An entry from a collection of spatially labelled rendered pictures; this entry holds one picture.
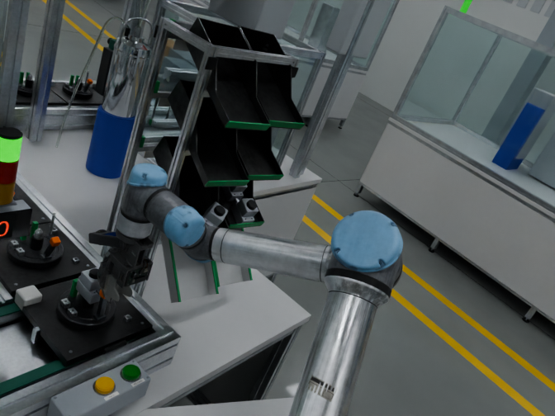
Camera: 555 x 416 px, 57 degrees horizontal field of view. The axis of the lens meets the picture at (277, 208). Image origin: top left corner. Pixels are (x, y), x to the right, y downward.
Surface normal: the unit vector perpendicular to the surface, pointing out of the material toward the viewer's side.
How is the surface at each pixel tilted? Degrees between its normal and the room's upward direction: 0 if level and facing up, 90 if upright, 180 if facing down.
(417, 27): 90
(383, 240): 44
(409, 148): 90
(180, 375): 0
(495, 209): 90
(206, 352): 0
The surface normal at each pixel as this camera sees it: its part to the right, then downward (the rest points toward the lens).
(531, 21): -0.69, 0.07
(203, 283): 0.67, -0.20
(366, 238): -0.18, -0.53
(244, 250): -0.31, -0.05
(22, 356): 0.35, -0.83
